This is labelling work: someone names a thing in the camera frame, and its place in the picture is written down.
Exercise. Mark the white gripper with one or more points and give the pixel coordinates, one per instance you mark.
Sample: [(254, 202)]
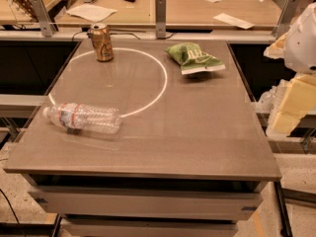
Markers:
[(302, 46)]

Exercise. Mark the clear plastic water bottle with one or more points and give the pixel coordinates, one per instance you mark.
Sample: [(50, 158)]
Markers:
[(84, 117)]

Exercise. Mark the clear pump bottle left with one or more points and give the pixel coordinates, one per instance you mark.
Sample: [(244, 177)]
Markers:
[(266, 100)]

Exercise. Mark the white paper slip right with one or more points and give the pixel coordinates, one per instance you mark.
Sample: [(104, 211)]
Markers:
[(234, 21)]

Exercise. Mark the green chip bag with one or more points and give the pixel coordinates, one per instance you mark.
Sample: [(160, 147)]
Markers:
[(192, 59)]

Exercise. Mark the white circle tape marking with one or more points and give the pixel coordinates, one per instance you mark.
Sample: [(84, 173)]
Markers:
[(133, 82)]

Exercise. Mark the gold soda can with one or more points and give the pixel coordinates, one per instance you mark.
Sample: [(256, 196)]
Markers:
[(100, 37)]

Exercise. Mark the white paper sheet left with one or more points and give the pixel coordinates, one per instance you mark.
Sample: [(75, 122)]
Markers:
[(91, 12)]

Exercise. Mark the right metal bracket post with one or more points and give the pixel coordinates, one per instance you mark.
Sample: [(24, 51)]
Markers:
[(285, 18)]

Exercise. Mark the metal bracket post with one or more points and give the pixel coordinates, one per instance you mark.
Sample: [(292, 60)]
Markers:
[(160, 19), (285, 18), (46, 25)]

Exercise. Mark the middle metal bracket post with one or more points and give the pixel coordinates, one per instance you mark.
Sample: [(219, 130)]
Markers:
[(160, 19)]

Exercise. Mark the left metal bracket post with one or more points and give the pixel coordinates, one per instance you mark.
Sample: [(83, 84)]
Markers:
[(46, 25)]

